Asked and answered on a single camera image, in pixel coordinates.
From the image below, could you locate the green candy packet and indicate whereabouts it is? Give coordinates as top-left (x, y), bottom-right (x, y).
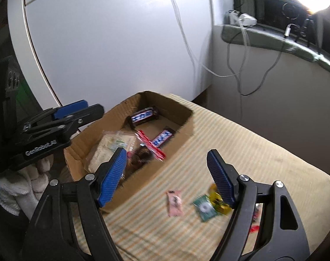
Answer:
top-left (193, 195), bottom-right (217, 222)

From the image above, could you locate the red white snack wrapper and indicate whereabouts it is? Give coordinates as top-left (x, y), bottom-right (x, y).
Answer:
top-left (249, 203), bottom-right (263, 233)

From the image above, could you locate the white fluffy cloth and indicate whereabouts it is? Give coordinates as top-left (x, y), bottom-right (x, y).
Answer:
top-left (0, 155), bottom-right (54, 219)

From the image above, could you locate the clear beige snack bag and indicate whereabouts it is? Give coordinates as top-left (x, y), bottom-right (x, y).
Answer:
top-left (84, 131), bottom-right (137, 173)

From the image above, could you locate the yellow candy packet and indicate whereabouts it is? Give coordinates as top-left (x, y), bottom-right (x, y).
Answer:
top-left (209, 183), bottom-right (232, 215)

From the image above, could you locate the white round panel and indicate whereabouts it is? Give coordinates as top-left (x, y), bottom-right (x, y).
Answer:
top-left (7, 0), bottom-right (212, 110)

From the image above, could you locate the red-edged brown pastry packet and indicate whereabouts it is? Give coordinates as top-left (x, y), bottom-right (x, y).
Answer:
top-left (123, 130), bottom-right (166, 179)

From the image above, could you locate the dark candy bar far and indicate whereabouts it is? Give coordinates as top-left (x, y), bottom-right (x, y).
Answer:
top-left (127, 106), bottom-right (159, 130)

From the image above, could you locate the dark candy bar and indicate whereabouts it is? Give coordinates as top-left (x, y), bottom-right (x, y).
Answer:
top-left (151, 126), bottom-right (176, 149)
top-left (127, 106), bottom-right (159, 130)

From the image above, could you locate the brown cardboard box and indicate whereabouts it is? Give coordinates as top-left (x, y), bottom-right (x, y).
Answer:
top-left (64, 91), bottom-right (194, 213)

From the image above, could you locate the striped beige tablecloth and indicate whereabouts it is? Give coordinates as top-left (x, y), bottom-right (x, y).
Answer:
top-left (103, 95), bottom-right (330, 260)

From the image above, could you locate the pink candy wrapper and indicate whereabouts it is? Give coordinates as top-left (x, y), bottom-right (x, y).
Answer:
top-left (166, 190), bottom-right (184, 217)

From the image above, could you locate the dark candy bar near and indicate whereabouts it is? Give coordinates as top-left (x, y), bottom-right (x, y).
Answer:
top-left (151, 126), bottom-right (176, 149)

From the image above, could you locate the white power adapter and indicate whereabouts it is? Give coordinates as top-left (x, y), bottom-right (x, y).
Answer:
top-left (228, 10), bottom-right (257, 27)

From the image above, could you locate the grey window sill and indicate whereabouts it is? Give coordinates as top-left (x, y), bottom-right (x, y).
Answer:
top-left (221, 24), bottom-right (330, 77)

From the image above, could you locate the white plug adapter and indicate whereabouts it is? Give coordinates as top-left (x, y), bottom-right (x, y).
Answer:
top-left (284, 24), bottom-right (292, 38)

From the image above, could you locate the black tripod stand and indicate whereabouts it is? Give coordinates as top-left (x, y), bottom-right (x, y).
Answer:
top-left (294, 14), bottom-right (320, 54)

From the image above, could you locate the white cable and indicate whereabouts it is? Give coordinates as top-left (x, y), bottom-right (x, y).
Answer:
top-left (168, 0), bottom-right (250, 79)

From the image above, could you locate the grey dark cable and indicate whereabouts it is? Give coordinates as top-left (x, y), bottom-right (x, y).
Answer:
top-left (226, 29), bottom-right (288, 97)

